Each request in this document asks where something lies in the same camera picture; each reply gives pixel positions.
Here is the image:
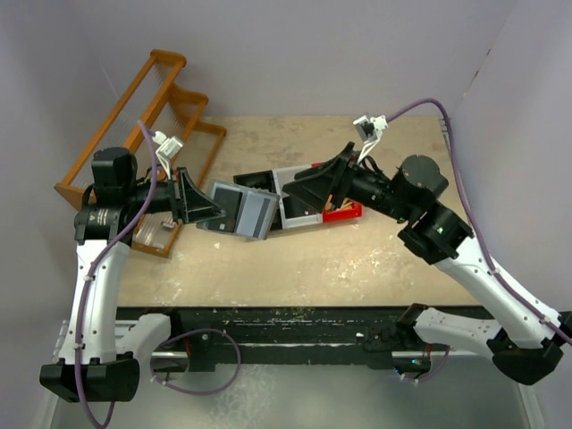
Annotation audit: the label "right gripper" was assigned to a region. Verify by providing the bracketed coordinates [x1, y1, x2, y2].
[280, 141, 409, 221]

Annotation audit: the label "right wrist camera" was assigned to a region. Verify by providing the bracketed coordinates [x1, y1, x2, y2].
[352, 114, 388, 164]

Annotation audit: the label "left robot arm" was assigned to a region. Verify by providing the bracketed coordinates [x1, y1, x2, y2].
[39, 147, 225, 403]

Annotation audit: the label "grey card holder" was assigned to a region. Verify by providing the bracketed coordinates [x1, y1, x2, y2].
[197, 180, 280, 240]

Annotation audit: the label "red plastic bin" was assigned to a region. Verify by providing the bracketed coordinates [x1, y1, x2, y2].
[311, 160, 364, 223]

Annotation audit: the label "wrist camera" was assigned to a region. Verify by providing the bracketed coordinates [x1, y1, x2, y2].
[352, 114, 388, 164]
[152, 130, 184, 179]

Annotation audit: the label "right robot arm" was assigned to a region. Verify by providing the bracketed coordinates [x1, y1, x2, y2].
[282, 143, 571, 385]

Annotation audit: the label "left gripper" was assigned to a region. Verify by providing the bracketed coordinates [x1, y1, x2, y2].
[124, 166, 227, 223]

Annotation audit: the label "orange wooden rack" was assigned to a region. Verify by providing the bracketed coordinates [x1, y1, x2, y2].
[55, 50, 227, 257]

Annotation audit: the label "white plastic bin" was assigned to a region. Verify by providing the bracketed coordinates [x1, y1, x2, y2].
[273, 164, 323, 231]

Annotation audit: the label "gold cards in red bin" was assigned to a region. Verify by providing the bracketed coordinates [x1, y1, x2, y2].
[324, 196, 353, 212]

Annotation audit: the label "black plastic bin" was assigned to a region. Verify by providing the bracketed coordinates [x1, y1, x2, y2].
[233, 170, 282, 231]

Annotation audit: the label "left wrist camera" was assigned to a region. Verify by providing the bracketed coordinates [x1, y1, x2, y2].
[152, 130, 184, 179]

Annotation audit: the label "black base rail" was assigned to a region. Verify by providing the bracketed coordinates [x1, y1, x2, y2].
[116, 307, 442, 375]

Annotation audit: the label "black cards in white bin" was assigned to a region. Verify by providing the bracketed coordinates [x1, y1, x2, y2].
[282, 196, 316, 219]

